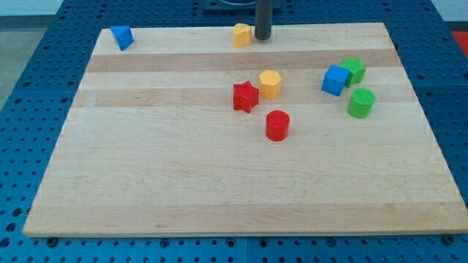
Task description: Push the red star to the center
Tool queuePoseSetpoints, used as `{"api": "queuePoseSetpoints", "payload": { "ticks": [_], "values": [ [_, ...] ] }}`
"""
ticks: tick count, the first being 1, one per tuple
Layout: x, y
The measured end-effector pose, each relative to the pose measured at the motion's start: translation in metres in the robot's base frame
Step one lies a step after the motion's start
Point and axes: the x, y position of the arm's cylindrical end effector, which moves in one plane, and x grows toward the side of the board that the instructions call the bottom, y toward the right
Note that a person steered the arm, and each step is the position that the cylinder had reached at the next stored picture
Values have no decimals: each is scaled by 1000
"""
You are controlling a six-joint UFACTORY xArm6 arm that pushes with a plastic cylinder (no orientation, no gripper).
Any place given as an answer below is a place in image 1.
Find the blue triangle block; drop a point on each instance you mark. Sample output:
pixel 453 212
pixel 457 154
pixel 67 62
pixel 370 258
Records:
pixel 123 36

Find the blue cube block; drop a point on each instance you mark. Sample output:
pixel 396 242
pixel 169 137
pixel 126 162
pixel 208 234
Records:
pixel 335 80

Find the green star block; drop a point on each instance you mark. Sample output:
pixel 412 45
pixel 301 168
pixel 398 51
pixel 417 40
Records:
pixel 356 68

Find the red star block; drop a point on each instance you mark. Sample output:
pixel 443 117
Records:
pixel 245 96

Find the green cylinder block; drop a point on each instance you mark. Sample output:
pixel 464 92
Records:
pixel 361 102

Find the red cylinder block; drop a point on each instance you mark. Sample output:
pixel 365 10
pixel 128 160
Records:
pixel 277 125

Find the yellow hexagon block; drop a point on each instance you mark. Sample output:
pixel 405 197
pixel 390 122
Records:
pixel 270 84

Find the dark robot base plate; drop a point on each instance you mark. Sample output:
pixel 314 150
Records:
pixel 229 6

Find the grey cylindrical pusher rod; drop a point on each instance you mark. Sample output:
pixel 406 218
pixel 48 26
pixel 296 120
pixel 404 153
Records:
pixel 263 19

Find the light wooden board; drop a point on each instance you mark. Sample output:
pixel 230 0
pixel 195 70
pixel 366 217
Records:
pixel 152 147

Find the yellow heart block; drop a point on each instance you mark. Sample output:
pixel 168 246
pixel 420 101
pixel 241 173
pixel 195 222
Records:
pixel 242 35

